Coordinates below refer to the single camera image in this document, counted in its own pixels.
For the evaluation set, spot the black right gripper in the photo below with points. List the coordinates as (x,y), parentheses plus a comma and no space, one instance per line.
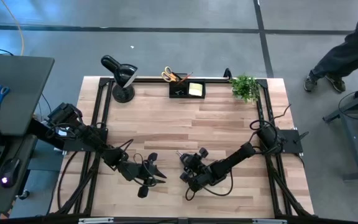
(197,175)

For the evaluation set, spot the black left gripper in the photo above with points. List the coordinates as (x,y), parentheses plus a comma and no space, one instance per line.
(141,172)

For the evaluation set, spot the yellow sticky note pad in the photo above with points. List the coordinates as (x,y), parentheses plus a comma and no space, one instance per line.
(195,89)

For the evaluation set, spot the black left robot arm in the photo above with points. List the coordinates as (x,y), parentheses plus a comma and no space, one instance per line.
(85,133)

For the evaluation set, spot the black mesh desk organizer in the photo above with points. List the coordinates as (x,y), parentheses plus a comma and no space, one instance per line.
(187,90)

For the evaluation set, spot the green plant in white pot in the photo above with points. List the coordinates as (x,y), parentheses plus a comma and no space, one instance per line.
(245,88)

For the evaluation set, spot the black desk lamp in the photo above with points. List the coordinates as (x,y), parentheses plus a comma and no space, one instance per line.
(121,74)

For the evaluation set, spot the black caster wheel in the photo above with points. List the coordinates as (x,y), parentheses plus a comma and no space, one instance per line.
(23,195)

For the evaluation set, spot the black computer mouse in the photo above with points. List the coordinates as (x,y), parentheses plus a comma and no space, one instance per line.
(9,172)

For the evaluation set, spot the grey metal stand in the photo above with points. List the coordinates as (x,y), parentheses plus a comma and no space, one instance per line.
(351,143)

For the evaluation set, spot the person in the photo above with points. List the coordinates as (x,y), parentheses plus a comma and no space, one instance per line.
(346,53)

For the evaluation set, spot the silver metal bracket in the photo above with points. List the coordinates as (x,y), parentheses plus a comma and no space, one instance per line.
(95,220)
(269,221)

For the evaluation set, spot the black table frame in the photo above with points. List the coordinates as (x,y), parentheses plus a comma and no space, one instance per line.
(154,80)

